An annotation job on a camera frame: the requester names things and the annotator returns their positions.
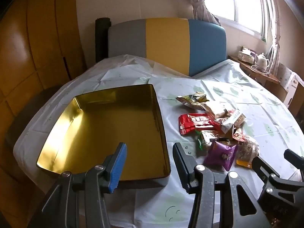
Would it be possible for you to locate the wooden side table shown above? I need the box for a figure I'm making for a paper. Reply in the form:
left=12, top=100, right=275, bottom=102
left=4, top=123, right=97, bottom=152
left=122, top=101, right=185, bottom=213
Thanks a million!
left=228, top=55, right=287, bottom=102

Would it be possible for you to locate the clear orange-edged nut packet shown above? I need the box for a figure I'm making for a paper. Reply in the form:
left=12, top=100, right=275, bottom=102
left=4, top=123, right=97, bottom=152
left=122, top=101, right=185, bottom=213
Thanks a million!
left=236, top=135, right=260, bottom=169

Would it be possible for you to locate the tissue box on side table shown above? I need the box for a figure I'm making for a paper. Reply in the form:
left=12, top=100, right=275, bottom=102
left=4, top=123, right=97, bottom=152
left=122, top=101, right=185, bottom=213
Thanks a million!
left=237, top=46, right=257, bottom=65

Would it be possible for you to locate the white teapot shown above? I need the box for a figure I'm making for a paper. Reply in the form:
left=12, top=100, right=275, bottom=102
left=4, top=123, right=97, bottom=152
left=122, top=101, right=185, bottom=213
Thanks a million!
left=255, top=52, right=269, bottom=70

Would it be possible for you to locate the small shiny red snack packet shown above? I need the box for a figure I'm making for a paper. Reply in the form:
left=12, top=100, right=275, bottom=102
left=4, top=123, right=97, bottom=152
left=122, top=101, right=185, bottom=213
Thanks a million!
left=232, top=128, right=246, bottom=143

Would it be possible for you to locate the yellow green snack packet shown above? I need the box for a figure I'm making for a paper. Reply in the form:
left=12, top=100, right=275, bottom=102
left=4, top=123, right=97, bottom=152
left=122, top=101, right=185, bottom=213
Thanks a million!
left=176, top=93, right=209, bottom=109

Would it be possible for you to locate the large red snack packet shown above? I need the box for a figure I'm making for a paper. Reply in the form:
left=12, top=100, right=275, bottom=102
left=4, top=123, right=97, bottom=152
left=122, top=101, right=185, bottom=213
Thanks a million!
left=178, top=113, right=221, bottom=135

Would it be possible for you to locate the white long snack stick packet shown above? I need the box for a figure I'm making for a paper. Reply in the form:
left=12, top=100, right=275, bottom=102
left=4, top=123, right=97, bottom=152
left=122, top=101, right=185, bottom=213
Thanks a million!
left=221, top=109, right=246, bottom=133

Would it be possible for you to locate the purple snack packet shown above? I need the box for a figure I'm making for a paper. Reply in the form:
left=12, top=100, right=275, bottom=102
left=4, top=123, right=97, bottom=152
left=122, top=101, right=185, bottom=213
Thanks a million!
left=203, top=140, right=238, bottom=171

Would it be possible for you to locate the white green-patterned tablecloth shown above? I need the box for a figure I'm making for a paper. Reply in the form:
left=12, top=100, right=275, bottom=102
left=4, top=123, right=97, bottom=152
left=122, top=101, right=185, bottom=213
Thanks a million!
left=13, top=55, right=303, bottom=227

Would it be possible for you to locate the gold rectangular tin tray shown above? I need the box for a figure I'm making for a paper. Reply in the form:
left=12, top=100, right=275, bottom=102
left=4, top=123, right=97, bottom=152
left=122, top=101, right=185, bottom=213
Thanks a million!
left=37, top=84, right=171, bottom=182

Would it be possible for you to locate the black rolled mat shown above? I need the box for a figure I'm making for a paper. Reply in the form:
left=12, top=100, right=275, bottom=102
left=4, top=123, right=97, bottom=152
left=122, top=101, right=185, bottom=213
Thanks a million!
left=95, top=17, right=111, bottom=63

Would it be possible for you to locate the beige sesame pastry packet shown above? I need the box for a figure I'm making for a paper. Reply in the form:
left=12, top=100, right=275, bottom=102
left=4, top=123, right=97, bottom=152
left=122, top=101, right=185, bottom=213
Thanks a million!
left=202, top=101, right=235, bottom=118

